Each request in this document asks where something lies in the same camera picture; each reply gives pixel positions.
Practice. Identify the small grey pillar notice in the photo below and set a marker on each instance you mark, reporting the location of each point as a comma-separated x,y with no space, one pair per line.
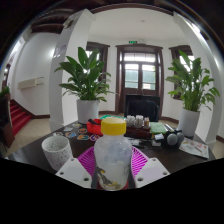
59,51

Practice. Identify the red carpeted staircase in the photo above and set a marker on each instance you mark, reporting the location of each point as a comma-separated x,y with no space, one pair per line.
19,116

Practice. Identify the leafy plant in white pot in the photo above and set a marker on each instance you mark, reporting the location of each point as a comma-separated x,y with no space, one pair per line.
87,111
189,121

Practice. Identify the black chair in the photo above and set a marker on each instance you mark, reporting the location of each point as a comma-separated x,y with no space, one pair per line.
141,108

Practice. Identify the wooden tray with small jars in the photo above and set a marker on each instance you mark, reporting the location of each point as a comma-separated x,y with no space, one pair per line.
138,128

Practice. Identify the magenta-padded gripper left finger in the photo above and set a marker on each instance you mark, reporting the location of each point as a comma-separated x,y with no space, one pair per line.
75,171

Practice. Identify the clear bottle with yellow cap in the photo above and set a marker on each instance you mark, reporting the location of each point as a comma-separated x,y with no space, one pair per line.
113,156

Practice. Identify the green exit sign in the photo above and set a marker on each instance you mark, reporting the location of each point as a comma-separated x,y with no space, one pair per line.
133,42

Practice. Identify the white speckled cup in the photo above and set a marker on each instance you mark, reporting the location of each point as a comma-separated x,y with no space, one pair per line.
56,151

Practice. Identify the flat green box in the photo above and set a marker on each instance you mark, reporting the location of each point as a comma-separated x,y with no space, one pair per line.
111,117

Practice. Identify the brown-framed window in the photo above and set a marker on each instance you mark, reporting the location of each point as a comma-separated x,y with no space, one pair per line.
175,55
103,53

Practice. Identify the grey twin-ball device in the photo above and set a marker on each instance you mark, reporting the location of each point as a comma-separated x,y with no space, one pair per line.
172,138

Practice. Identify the printed paper leaflet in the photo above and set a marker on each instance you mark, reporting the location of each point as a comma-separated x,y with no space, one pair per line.
194,147

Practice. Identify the green notebook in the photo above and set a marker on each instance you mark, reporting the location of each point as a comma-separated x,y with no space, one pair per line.
158,128

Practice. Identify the black flat device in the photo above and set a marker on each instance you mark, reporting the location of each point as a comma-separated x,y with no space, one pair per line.
140,143

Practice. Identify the red plastic box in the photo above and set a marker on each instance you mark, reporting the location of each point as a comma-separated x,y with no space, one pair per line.
93,128

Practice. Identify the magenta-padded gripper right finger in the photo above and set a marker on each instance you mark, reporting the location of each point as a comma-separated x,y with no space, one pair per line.
150,171

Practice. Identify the brown wooden double door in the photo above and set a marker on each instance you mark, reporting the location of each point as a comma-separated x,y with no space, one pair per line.
140,73

